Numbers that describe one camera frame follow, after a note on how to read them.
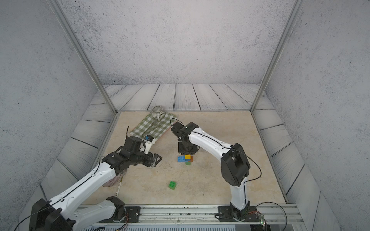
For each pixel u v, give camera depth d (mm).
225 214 729
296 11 713
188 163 906
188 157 844
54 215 383
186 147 711
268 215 733
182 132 614
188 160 863
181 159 870
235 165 477
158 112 1111
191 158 861
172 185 805
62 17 729
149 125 1111
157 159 726
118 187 814
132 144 605
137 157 658
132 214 731
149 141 710
